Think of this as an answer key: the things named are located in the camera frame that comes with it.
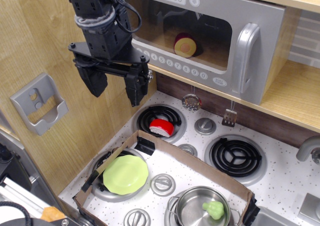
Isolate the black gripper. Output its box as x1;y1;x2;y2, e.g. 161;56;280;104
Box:
68;9;152;107

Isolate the grey toy microwave door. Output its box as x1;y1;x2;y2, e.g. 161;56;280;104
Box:
124;0;286;104

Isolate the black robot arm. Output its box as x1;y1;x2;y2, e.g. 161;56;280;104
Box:
68;0;152;106

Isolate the back left black burner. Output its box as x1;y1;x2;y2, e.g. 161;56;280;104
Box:
132;104;187;144

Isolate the red toy cheese wedge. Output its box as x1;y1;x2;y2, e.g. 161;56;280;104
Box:
149;119;175;137

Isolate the hanging metal strainer spoon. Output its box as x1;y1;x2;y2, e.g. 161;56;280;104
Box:
181;86;202;112

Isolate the red yellow toy fruit slice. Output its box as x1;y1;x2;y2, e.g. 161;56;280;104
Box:
173;33;197;58

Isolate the light green plastic plate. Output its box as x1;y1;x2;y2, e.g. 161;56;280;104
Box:
102;155;149;195

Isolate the grey knob middle centre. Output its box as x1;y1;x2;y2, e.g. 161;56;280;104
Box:
178;144;198;157

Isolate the grey knob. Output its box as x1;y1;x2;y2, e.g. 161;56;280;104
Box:
150;173;176;197
194;118;217;135
123;208;151;226
178;144;198;157

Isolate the grey knob back centre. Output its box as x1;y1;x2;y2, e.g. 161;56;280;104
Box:
194;118;217;135

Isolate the grey knob front centre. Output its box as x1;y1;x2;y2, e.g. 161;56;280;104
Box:
150;173;176;197

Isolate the hanging metal spatula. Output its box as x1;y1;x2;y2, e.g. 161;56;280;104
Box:
221;101;238;127

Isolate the grey knob front bottom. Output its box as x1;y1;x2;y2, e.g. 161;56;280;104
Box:
123;208;151;226

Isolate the brown cardboard barrier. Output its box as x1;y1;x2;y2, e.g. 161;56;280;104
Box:
73;131;259;225

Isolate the stainless steel pot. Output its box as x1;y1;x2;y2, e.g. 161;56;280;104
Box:
166;186;241;225

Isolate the back right black burner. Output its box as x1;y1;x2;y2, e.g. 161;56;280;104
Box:
204;134;268;186

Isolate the green toy broccoli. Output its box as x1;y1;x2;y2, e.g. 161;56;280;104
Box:
202;201;225;220

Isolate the grey toy faucet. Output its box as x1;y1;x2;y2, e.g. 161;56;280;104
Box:
296;136;320;165

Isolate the grey toy sink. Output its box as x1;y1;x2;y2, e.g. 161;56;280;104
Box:
252;193;320;225

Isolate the grey wall phone holder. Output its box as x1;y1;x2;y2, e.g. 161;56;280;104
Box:
10;73;69;136

